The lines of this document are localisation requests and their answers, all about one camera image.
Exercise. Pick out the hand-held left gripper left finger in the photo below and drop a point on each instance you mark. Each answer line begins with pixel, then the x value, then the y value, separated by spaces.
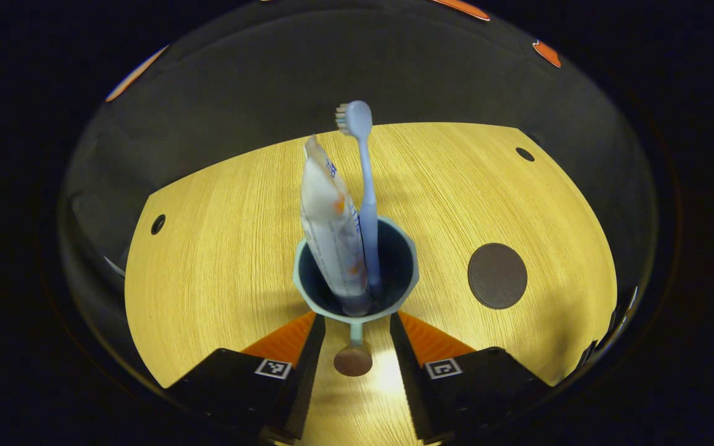
pixel 307 371

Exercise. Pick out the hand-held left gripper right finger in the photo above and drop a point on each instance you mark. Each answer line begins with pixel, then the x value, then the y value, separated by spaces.
pixel 406 371

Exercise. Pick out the white toothpaste tube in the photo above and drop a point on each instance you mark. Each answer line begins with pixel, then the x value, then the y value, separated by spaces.
pixel 332 235

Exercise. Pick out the light blue toothbrush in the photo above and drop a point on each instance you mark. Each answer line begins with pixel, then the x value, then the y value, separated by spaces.
pixel 366 204

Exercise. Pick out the black backdrop cloth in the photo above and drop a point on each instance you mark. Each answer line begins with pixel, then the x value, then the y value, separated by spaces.
pixel 357 68

